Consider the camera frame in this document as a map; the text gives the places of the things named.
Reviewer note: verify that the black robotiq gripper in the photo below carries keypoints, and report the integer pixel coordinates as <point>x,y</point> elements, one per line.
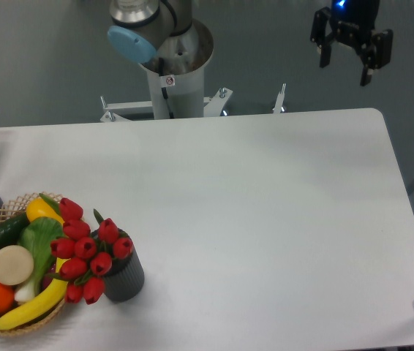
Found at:
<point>352,23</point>

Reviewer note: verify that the red tulip bouquet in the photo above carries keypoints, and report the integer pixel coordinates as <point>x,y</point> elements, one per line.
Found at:
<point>90,258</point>

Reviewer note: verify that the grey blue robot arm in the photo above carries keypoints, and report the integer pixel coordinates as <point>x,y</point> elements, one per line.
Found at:
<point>163,37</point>

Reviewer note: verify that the dark grey ribbed vase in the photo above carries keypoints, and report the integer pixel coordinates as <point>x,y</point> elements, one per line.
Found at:
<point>125,278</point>

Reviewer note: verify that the yellow lemon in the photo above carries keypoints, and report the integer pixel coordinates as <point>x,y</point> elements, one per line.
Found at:
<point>39,208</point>

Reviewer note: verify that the green bok choy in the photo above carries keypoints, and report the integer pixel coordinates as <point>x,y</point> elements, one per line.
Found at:
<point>36,238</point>

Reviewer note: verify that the woven wicker basket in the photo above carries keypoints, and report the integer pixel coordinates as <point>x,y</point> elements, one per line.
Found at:
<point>8,210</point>

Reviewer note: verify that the yellow banana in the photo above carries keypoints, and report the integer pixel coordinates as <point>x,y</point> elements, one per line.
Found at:
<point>36,307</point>

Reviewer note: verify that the green cucumber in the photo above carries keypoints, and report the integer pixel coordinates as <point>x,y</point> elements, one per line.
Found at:
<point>11,228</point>

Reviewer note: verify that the beige round disc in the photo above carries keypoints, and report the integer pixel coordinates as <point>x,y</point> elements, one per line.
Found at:
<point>16,265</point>

